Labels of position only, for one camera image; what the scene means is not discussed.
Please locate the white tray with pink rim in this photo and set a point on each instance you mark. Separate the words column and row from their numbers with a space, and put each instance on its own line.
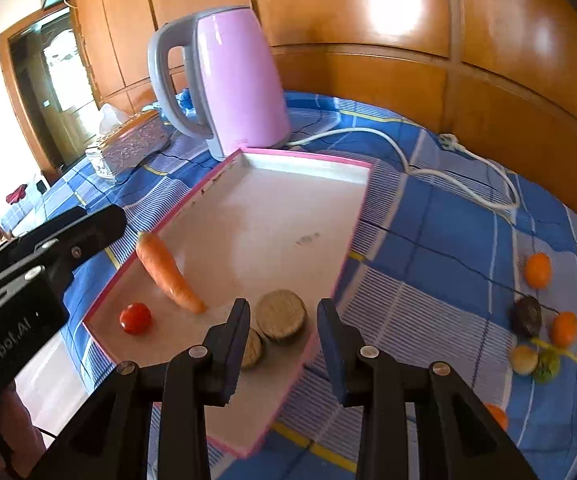
column 268, row 220

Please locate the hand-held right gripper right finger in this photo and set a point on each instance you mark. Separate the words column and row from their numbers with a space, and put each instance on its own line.
column 332, row 360

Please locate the dark brown avocado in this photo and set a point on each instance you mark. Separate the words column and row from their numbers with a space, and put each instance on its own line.
column 526, row 316

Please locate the small green fruit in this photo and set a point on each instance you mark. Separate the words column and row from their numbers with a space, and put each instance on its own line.
column 548, row 369

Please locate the orange carrot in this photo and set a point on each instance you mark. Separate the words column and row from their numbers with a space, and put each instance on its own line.
column 163, row 270

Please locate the person's left forearm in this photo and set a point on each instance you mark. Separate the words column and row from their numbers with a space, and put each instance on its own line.
column 21, row 420

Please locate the blue plaid tablecloth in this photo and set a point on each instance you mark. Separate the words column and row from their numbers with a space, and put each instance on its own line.
column 443, row 240

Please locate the red cloth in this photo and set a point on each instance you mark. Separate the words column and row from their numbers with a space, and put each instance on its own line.
column 17, row 194

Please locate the small beige fruit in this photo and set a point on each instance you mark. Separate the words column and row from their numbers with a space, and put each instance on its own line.
column 524, row 359

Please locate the wooden wardrobe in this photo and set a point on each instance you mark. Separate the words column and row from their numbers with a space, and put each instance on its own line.
column 368, row 35

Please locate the small round brown fruit slice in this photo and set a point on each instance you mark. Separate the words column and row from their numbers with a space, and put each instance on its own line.
column 253, row 350

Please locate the patterned tissue box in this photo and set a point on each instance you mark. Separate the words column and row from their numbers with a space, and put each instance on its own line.
column 128, row 152

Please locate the large round brown fruit slice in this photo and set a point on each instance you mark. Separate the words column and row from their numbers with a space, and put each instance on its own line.
column 281, row 312

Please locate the red tomato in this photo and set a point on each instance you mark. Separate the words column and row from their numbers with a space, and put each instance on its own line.
column 135, row 318

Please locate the wooden framed glass door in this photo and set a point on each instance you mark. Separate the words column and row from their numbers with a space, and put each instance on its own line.
column 43, row 85

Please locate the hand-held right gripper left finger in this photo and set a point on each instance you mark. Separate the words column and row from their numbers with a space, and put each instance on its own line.
column 238, row 360

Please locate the orange tangerine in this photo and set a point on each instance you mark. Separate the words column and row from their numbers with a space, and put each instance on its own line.
column 564, row 330
column 538, row 270
column 498, row 416

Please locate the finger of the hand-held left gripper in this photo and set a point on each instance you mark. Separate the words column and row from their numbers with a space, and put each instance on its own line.
column 93, row 232

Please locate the pink electric kettle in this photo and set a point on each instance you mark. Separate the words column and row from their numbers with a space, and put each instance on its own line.
column 238, row 75

